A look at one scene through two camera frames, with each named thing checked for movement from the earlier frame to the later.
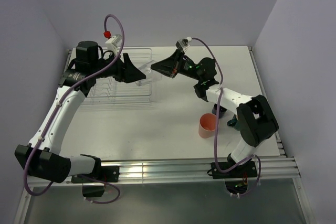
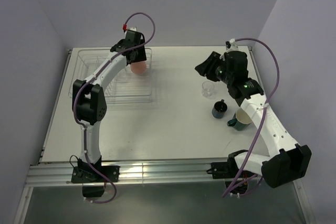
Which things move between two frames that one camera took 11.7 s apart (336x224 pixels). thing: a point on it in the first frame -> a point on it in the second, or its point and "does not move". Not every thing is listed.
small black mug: (222, 110) does not move
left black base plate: (107, 174) does not move
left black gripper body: (117, 72) -> (140, 55)
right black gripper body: (182, 66) -> (217, 71)
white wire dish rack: (114, 94) does not move
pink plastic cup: (207, 125) -> (138, 67)
